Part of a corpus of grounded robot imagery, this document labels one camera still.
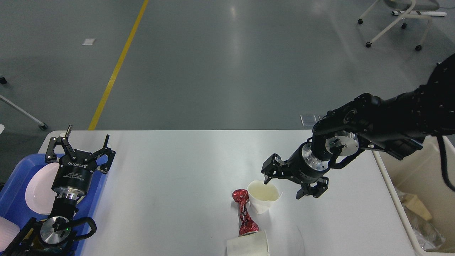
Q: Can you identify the pink plate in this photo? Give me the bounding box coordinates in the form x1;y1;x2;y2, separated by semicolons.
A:
25;162;69;215

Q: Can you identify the white office chair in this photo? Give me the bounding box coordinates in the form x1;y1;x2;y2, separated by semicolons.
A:
365;0;440;52

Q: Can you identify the white chair base left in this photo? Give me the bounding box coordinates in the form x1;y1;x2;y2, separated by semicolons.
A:
0;95;48;130

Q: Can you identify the white paper cup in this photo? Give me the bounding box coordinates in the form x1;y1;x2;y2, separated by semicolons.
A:
226;230;269;256
247;180;282;214

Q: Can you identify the foil with tissue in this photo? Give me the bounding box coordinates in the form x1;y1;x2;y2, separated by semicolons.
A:
405;209;446;251

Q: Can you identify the white paper cup lying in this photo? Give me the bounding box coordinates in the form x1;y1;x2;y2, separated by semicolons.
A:
226;230;269;256

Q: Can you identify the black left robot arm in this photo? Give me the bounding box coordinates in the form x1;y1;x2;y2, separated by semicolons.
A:
1;125;116;256

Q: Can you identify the blue plastic tray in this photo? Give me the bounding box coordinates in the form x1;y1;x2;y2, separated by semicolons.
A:
0;154;109;256

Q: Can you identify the beige plastic bin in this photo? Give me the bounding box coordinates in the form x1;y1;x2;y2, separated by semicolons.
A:
373;137;455;256

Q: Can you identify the red foil wrapper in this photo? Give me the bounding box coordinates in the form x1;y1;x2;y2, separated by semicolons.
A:
232;188;259;236

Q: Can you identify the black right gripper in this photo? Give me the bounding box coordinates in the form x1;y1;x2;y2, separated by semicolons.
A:
261;142;330;200

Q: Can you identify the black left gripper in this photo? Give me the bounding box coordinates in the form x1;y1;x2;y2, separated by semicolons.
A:
44;125;116;197

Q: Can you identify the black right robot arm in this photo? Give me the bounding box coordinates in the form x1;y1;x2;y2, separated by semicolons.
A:
261;55;455;199

